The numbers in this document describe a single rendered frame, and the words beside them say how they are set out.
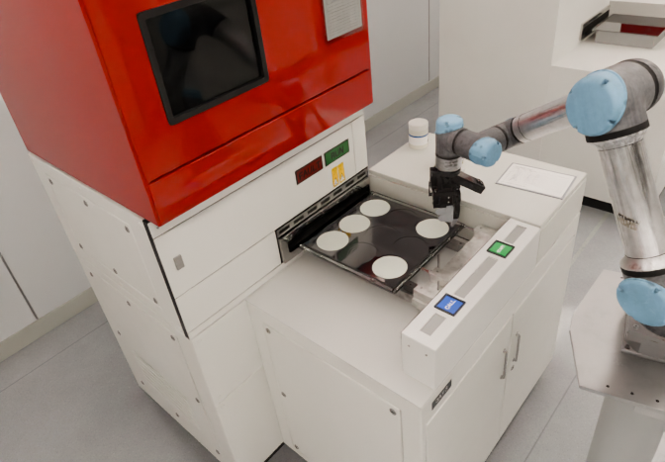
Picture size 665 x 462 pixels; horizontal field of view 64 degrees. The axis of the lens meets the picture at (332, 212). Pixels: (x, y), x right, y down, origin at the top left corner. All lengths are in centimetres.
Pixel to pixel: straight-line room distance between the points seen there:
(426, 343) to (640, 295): 45
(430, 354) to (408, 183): 71
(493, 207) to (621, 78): 65
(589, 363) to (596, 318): 16
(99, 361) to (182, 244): 154
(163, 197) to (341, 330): 59
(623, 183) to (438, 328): 50
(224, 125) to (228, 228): 31
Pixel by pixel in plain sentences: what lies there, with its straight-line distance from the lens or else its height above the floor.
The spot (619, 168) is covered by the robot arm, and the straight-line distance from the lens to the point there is 120.
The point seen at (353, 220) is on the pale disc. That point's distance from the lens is 174.
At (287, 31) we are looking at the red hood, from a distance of 141.
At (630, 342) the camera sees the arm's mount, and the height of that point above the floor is 84.
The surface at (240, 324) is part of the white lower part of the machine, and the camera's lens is 168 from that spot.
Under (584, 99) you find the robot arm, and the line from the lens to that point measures 117.
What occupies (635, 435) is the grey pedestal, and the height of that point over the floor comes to 52.
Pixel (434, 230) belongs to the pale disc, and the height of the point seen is 90.
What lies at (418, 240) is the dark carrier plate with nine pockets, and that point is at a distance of 164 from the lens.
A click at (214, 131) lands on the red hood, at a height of 138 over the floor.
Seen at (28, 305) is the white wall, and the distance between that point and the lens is 308.
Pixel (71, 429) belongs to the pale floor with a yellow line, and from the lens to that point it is 267.
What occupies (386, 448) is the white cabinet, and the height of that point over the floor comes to 55.
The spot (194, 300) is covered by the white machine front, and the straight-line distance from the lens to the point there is 151.
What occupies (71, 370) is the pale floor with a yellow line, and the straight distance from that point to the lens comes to 291.
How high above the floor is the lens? 190
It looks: 34 degrees down
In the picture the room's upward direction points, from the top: 7 degrees counter-clockwise
